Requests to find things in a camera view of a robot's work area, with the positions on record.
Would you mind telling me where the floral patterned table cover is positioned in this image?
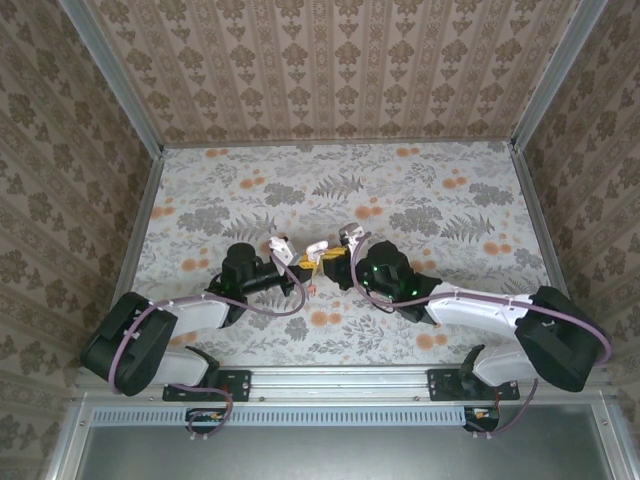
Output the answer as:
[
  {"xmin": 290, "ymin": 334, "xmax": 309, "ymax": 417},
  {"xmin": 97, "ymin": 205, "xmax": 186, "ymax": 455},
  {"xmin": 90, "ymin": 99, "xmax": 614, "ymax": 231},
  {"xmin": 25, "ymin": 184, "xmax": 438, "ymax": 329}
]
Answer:
[{"xmin": 112, "ymin": 141, "xmax": 581, "ymax": 366}]

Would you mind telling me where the grey sheet metal panel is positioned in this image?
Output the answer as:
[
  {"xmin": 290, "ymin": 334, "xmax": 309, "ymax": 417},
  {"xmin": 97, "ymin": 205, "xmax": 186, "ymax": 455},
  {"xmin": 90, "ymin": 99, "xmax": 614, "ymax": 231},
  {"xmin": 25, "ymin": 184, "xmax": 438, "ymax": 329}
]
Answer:
[{"xmin": 74, "ymin": 404, "xmax": 626, "ymax": 480}]

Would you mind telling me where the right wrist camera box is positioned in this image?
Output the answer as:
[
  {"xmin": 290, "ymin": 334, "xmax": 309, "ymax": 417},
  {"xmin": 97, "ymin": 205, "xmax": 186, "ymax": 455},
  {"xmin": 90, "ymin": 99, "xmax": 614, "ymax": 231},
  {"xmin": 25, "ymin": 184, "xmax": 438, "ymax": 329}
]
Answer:
[{"xmin": 337, "ymin": 222, "xmax": 365, "ymax": 249}]

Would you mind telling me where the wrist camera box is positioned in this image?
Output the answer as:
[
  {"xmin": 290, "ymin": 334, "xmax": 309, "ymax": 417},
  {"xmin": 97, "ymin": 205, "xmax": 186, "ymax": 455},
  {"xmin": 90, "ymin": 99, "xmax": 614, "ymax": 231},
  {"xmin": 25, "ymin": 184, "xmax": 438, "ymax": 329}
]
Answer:
[
  {"xmin": 337, "ymin": 222, "xmax": 365, "ymax": 249},
  {"xmin": 266, "ymin": 234, "xmax": 294, "ymax": 264}
]

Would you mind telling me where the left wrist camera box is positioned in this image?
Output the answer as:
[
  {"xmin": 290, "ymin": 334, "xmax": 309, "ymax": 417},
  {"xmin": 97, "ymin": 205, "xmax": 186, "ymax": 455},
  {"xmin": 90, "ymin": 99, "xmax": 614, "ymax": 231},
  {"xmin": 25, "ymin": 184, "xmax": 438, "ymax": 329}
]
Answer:
[{"xmin": 266, "ymin": 234, "xmax": 294, "ymax": 264}]

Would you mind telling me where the thin aluminium wall rail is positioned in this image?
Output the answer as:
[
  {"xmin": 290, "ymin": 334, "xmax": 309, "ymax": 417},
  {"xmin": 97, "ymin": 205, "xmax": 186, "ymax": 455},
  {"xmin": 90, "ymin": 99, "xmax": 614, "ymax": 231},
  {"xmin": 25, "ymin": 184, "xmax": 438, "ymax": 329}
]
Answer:
[{"xmin": 162, "ymin": 141, "xmax": 516, "ymax": 150}]

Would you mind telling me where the aluminium side rail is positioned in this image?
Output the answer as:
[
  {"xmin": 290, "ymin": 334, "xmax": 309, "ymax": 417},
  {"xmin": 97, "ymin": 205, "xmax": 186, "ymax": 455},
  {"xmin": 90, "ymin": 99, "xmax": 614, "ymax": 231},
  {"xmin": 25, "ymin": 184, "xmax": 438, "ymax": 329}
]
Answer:
[
  {"xmin": 112, "ymin": 149, "xmax": 166, "ymax": 301},
  {"xmin": 510, "ymin": 149, "xmax": 564, "ymax": 296}
]

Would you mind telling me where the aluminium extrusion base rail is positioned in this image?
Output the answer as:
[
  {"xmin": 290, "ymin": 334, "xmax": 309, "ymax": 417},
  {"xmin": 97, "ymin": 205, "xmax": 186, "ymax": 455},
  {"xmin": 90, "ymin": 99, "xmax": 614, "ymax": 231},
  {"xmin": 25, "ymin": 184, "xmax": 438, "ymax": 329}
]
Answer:
[{"xmin": 74, "ymin": 363, "xmax": 612, "ymax": 404}]

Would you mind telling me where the grey slotted cable duct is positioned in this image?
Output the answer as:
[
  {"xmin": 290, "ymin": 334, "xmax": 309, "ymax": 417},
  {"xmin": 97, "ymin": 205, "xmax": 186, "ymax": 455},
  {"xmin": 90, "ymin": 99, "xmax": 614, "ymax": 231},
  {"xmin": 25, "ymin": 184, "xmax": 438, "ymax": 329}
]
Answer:
[{"xmin": 92, "ymin": 405, "xmax": 471, "ymax": 427}]

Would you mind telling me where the aluminium frame post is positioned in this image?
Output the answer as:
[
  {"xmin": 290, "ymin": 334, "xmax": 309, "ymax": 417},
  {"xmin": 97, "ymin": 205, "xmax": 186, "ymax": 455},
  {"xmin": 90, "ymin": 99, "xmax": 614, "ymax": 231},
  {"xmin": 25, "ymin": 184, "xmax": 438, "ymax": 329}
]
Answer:
[
  {"xmin": 510, "ymin": 0, "xmax": 609, "ymax": 151},
  {"xmin": 57, "ymin": 0, "xmax": 166, "ymax": 156}
]

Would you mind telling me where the aluminium panel frame bar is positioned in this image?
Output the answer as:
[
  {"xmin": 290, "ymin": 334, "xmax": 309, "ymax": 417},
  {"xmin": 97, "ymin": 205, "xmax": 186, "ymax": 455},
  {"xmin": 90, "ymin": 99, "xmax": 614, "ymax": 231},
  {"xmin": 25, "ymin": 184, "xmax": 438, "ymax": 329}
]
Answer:
[
  {"xmin": 589, "ymin": 394, "xmax": 640, "ymax": 480},
  {"xmin": 44, "ymin": 392, "xmax": 94, "ymax": 480}
]

